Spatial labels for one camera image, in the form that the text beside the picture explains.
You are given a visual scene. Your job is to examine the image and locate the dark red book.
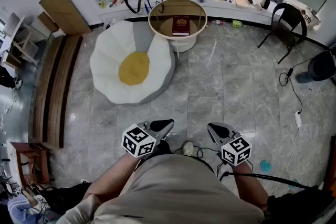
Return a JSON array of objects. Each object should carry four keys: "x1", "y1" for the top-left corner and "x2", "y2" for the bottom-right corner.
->
[{"x1": 172, "y1": 15, "x2": 191, "y2": 37}]

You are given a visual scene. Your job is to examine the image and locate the person's black trousers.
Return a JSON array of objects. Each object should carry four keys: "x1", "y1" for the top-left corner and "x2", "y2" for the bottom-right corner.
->
[{"x1": 143, "y1": 140, "x2": 173, "y2": 163}]

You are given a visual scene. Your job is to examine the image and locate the black chair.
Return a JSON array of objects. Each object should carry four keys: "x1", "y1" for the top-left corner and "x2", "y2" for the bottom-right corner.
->
[{"x1": 257, "y1": 3, "x2": 308, "y2": 65}]

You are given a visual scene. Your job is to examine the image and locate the dark round floor appliance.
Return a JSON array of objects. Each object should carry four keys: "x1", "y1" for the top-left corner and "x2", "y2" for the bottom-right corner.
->
[{"x1": 295, "y1": 50, "x2": 336, "y2": 84}]

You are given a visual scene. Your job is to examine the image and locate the person's white shoe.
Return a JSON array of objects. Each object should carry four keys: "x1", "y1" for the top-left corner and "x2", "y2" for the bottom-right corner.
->
[{"x1": 183, "y1": 141, "x2": 194, "y2": 157}]

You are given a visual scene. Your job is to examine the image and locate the person's right forearm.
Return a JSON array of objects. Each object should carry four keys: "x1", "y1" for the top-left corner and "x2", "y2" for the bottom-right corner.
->
[{"x1": 230, "y1": 162, "x2": 269, "y2": 212}]

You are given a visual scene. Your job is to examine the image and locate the white shelf rack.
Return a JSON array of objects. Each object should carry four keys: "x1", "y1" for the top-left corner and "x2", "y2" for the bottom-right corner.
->
[{"x1": 0, "y1": 13, "x2": 40, "y2": 69}]

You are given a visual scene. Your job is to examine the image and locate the black floor cable with adapter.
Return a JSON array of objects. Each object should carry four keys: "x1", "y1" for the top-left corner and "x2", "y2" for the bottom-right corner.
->
[{"x1": 278, "y1": 59, "x2": 312, "y2": 113}]

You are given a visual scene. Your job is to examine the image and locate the striped pale blue cloth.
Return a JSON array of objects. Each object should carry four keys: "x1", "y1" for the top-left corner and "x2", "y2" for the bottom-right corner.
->
[{"x1": 7, "y1": 195, "x2": 45, "y2": 224}]

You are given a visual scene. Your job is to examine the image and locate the printed white tote bag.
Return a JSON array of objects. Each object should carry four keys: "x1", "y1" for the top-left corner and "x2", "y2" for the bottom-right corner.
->
[{"x1": 300, "y1": 7, "x2": 321, "y2": 31}]

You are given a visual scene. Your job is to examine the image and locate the round glass side table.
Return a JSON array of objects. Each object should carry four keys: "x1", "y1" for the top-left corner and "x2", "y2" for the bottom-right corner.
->
[{"x1": 148, "y1": 0, "x2": 208, "y2": 52}]

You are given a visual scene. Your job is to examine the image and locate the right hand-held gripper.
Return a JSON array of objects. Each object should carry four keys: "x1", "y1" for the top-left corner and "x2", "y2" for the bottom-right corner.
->
[{"x1": 207, "y1": 122, "x2": 253, "y2": 167}]

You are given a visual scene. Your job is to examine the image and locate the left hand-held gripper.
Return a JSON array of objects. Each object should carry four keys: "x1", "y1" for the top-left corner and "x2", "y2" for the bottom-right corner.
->
[{"x1": 121, "y1": 119, "x2": 175, "y2": 158}]

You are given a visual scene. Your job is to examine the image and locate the person's beige shirt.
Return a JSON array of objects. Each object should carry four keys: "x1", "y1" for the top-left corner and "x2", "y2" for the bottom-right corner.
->
[{"x1": 56, "y1": 154, "x2": 265, "y2": 224}]

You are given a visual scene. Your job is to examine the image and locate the egg-shaped floor cushion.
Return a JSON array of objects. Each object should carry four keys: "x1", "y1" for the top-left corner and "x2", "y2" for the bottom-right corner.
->
[{"x1": 89, "y1": 20, "x2": 176, "y2": 105}]

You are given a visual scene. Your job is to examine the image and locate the thick black pack cable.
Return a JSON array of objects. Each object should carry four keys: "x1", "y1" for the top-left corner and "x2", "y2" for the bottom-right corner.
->
[{"x1": 219, "y1": 172, "x2": 317, "y2": 190}]

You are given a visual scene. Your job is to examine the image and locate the teal cloth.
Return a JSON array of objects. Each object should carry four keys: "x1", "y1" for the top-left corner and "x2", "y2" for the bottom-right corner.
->
[{"x1": 260, "y1": 160, "x2": 273, "y2": 173}]

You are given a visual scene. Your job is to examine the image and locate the reddish wooden stool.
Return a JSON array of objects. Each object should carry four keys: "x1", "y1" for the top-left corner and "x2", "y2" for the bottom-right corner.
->
[{"x1": 9, "y1": 142, "x2": 52, "y2": 186}]

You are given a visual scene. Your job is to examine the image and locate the black floor bag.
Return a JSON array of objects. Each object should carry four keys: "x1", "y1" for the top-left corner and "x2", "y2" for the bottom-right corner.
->
[{"x1": 47, "y1": 182, "x2": 91, "y2": 215}]

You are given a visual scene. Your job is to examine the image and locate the black chest pack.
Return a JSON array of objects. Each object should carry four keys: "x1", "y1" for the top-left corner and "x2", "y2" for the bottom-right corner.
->
[{"x1": 266, "y1": 186, "x2": 336, "y2": 224}]

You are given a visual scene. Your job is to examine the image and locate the person's left forearm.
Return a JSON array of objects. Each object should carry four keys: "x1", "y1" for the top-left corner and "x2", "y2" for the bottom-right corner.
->
[{"x1": 83, "y1": 152, "x2": 141, "y2": 201}]

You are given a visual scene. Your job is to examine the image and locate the white plastic bag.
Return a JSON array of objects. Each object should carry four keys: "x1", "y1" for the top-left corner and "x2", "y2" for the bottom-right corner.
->
[{"x1": 103, "y1": 18, "x2": 124, "y2": 31}]

